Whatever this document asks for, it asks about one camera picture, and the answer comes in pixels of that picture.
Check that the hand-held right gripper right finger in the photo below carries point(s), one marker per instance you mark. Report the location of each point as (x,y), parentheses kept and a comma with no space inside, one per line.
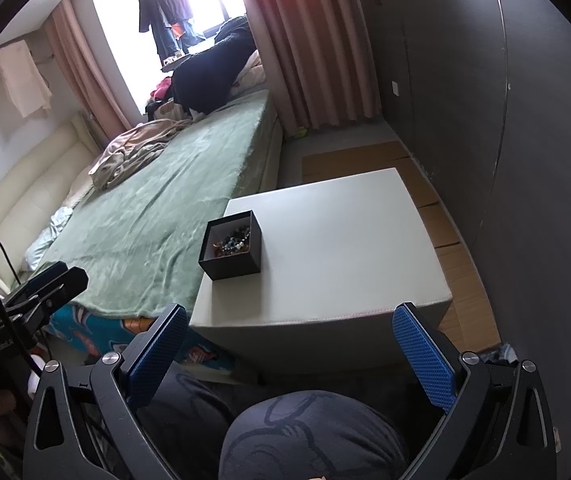
(423,355)

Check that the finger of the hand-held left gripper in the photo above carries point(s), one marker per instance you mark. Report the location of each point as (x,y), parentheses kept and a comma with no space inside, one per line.
(45,275)
(50,297)

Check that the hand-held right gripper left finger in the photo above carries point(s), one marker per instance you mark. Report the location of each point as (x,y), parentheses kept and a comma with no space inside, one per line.
(158,355)

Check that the black jewelry box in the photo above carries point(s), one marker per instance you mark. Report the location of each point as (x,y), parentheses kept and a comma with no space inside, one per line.
(230,267)

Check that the light blue pillow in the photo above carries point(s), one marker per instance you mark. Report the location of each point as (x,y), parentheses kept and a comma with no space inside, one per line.
(48,240)

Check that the cartoon printed bed sheet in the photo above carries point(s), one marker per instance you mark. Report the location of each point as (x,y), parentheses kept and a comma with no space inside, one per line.
(95,330)

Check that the crumpled plastic bag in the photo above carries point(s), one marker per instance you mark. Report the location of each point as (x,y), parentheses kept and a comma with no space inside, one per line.
(500,354)

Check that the flat cardboard sheets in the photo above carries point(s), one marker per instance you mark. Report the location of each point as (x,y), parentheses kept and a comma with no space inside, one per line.
(465,280)

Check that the white leather headboard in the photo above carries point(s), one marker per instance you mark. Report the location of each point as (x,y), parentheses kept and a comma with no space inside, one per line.
(30,180)

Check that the green blanket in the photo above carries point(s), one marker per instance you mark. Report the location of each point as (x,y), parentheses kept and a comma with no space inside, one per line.
(165,210)

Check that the grey printed pants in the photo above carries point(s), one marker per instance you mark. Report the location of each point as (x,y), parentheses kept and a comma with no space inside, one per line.
(310,435)

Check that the white square table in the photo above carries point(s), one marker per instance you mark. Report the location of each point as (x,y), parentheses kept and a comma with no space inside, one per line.
(325,240)

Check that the beige crumpled blanket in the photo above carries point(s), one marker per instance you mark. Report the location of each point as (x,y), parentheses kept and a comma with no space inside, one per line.
(135,152)

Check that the pink curtain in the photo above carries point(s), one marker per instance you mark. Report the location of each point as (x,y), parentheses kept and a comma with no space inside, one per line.
(305,45)
(90,85)

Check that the hanging peach towel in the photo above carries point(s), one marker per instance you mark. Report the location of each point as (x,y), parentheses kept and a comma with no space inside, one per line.
(23,80)

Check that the red clothes pile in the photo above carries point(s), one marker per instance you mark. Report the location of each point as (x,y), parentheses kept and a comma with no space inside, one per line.
(161,89)

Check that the small yellow-green item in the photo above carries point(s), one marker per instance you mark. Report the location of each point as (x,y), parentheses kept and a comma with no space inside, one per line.
(298,133)

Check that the black duvet pile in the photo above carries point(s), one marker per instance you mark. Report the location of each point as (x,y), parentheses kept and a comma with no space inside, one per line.
(210,75)

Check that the window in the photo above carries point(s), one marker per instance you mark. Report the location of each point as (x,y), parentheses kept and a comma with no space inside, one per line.
(115,20)

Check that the hanging dark clothes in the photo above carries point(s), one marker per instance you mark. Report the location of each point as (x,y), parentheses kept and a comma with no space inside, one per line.
(163,5)

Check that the white wall socket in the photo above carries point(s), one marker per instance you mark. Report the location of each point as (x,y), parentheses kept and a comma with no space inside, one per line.
(394,88)

